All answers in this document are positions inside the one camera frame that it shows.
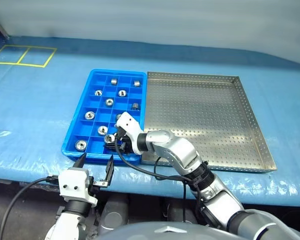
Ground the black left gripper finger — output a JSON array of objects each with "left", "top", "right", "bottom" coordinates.
[
  {"left": 73, "top": 152, "right": 87, "bottom": 170},
  {"left": 93, "top": 154, "right": 115, "bottom": 188}
]

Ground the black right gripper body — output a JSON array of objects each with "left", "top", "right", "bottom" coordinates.
[{"left": 114, "top": 134, "right": 135, "bottom": 155}]

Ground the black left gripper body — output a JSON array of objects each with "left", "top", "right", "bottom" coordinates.
[{"left": 86, "top": 174, "right": 101, "bottom": 201}]

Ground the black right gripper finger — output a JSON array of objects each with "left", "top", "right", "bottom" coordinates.
[{"left": 103, "top": 142, "right": 118, "bottom": 152}]

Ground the blue compartment tray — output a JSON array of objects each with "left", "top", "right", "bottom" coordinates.
[{"left": 61, "top": 68, "right": 148, "bottom": 165}]

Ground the grey rounded cylinder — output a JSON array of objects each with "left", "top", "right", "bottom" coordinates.
[
  {"left": 99, "top": 194, "right": 130, "bottom": 236},
  {"left": 164, "top": 202, "right": 198, "bottom": 226}
]

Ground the grey robot torso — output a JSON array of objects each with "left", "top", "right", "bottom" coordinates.
[{"left": 97, "top": 209, "right": 300, "bottom": 240}]

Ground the perforated stainless steel tray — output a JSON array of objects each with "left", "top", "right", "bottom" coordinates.
[{"left": 141, "top": 71, "right": 278, "bottom": 174}]

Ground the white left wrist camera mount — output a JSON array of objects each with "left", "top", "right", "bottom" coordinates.
[{"left": 57, "top": 167, "right": 99, "bottom": 207}]

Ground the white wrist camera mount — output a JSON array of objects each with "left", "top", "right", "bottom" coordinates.
[
  {"left": 57, "top": 167, "right": 99, "bottom": 207},
  {"left": 115, "top": 112, "right": 145, "bottom": 155}
]

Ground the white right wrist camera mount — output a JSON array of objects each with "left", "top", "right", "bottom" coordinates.
[{"left": 115, "top": 112, "right": 145, "bottom": 155}]

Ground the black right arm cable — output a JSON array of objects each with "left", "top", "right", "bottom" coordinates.
[{"left": 114, "top": 127, "right": 208, "bottom": 223}]

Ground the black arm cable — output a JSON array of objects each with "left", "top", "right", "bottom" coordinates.
[
  {"left": 0, "top": 175, "right": 60, "bottom": 240},
  {"left": 114, "top": 127, "right": 208, "bottom": 223}
]

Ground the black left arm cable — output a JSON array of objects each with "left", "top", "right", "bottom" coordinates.
[{"left": 0, "top": 175, "right": 60, "bottom": 240}]

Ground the metal frame post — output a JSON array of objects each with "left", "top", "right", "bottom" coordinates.
[{"left": 0, "top": 11, "right": 10, "bottom": 41}]

